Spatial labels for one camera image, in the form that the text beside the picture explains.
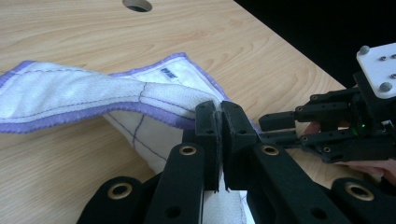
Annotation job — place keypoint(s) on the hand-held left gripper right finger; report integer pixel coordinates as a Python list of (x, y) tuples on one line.
[(236, 140)]

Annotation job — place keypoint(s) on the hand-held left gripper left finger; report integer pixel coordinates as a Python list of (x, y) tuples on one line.
[(207, 146)]

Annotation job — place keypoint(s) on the white cloth with purple edge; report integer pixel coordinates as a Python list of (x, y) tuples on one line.
[(62, 90)]

